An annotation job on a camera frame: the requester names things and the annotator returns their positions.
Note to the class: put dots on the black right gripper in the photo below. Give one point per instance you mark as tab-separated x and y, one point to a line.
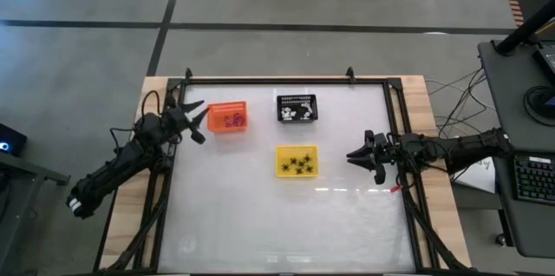
383	150

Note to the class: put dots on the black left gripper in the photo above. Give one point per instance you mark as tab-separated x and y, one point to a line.
173	120

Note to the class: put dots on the small black plastic spider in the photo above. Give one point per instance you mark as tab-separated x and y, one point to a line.
300	163
309	167
299	172
293	161
307	157
285	166

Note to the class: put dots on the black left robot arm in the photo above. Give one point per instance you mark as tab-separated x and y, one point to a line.
112	169

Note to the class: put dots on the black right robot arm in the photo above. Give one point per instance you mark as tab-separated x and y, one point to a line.
455	150

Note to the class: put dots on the orange plastic basket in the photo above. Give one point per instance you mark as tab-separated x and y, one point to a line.
217	126

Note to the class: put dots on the red clip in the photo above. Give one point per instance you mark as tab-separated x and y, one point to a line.
393	189

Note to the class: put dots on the yellow plastic basket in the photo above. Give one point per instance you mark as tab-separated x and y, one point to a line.
286	152

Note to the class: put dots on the black plastic basket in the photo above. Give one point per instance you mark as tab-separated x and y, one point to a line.
297	98

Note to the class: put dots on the white paper sheet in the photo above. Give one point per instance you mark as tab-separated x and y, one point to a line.
477	178

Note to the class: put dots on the black caster wheel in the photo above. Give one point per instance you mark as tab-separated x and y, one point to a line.
501	239

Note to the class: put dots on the grey side desk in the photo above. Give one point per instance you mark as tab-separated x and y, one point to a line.
511	93

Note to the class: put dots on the grey metal table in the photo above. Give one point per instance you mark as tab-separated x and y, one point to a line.
39	171

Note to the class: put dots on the black backlit keyboard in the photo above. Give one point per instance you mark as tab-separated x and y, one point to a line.
535	180

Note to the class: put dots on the black round headphones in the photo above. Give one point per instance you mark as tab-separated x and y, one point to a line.
535	104

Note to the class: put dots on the black computer box with light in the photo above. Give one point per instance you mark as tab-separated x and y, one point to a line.
11	139

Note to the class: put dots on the black pole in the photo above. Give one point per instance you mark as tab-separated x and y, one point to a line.
524	28

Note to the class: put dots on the black laptop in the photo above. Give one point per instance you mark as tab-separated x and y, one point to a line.
547	61

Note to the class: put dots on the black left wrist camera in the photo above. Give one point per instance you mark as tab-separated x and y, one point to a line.
198	137

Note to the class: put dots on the black frame clamp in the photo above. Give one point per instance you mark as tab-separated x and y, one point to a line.
188	74
350	74

